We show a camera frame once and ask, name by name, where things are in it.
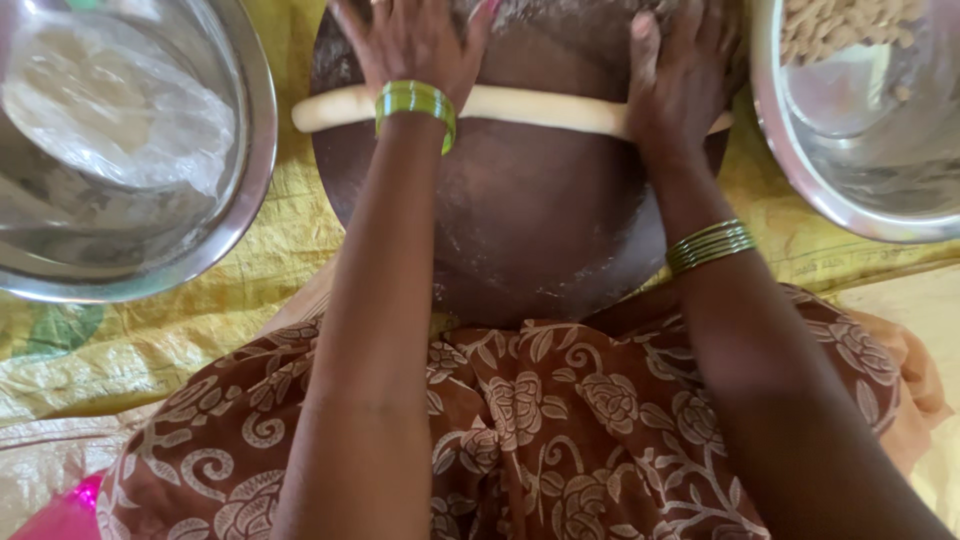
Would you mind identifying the orange cloth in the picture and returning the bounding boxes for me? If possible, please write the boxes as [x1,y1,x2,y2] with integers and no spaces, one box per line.
[846,306,955,483]

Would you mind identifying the steel bowl with dough pieces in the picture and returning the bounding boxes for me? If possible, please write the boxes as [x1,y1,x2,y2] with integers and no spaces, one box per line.
[747,0,960,246]

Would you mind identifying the clear plastic flour bag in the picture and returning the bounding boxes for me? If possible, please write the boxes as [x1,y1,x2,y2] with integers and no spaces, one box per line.
[0,7,238,199]

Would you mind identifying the brown floral garment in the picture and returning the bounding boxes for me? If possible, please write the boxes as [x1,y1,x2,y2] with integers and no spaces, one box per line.
[95,282,903,540]

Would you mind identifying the yellow woven sack mat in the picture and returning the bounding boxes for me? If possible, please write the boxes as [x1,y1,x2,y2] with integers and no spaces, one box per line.
[0,0,960,423]

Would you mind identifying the pile of small dough pieces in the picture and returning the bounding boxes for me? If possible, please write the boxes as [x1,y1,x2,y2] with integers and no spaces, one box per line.
[778,0,930,104]

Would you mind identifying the green bangles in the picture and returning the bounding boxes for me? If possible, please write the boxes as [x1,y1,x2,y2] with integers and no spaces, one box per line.
[374,79,458,156]

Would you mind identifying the pink plastic object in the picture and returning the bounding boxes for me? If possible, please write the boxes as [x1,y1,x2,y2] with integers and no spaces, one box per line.
[10,470,108,540]

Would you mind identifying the person's left hand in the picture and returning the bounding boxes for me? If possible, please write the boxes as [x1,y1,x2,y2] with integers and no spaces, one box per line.
[328,0,502,97]

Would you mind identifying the gold bangles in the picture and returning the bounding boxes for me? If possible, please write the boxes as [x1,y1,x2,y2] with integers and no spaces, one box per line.
[664,218,758,276]

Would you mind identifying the round brown wooden board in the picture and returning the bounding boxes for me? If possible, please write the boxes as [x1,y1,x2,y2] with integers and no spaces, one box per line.
[308,0,734,329]

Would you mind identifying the long dough rope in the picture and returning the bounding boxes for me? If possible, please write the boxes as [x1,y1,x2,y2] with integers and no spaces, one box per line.
[291,83,735,141]

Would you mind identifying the steel bowl with plastic bag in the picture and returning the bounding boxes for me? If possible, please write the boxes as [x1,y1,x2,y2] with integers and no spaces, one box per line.
[0,0,279,304]

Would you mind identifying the white woven sack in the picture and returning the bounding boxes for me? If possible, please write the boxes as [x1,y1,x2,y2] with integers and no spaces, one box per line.
[0,403,162,522]

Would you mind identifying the person's right hand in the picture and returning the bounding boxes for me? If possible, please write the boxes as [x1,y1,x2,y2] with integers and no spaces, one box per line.
[626,0,748,148]

